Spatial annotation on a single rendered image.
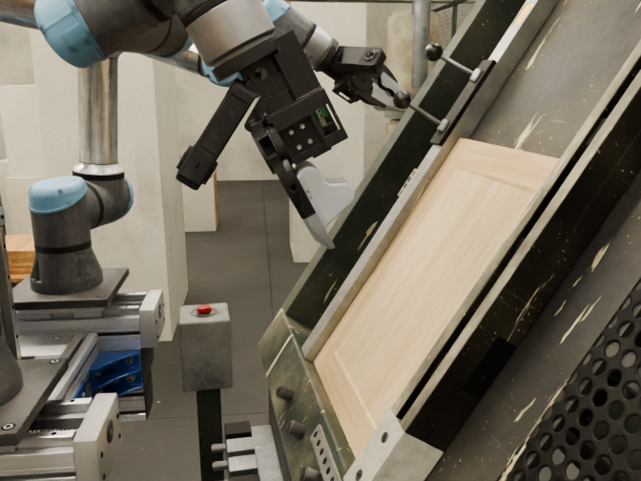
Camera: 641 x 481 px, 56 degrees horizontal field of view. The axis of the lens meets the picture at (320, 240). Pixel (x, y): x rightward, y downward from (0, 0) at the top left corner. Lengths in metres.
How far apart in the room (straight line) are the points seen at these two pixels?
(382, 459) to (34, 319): 0.86
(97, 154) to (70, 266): 0.27
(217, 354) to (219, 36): 1.02
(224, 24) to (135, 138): 2.85
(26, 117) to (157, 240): 2.21
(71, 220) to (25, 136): 4.05
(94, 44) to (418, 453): 0.63
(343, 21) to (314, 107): 4.33
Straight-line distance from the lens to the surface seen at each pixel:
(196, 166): 0.59
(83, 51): 0.63
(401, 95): 1.27
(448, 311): 0.98
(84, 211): 1.39
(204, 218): 6.18
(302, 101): 0.57
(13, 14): 0.81
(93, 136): 1.46
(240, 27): 0.57
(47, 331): 1.44
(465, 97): 1.30
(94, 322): 1.40
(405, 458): 0.86
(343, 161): 4.92
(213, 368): 1.50
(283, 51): 0.59
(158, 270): 3.54
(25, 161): 5.43
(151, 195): 3.43
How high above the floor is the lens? 1.48
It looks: 15 degrees down
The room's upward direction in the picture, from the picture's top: straight up
